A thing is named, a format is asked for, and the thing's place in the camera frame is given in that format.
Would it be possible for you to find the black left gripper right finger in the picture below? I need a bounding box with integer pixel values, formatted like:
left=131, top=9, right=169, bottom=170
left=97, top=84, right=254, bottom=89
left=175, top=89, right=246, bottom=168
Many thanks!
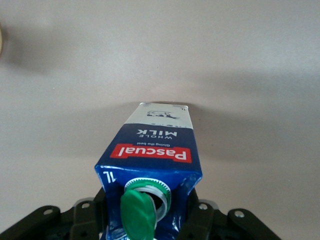
left=178, top=188, right=283, bottom=240

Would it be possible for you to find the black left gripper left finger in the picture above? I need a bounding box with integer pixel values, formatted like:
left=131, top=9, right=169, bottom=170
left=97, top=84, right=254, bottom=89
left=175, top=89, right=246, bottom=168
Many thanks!
left=0, top=186, right=108, bottom=240

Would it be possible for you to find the blue white milk carton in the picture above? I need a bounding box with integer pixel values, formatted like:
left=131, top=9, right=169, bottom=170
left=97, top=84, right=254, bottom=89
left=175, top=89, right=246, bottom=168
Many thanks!
left=94, top=100, right=203, bottom=240

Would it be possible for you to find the wooden mug stand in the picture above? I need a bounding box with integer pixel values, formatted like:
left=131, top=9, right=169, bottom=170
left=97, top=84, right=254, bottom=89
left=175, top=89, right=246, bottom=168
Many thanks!
left=0, top=21, right=5, bottom=55

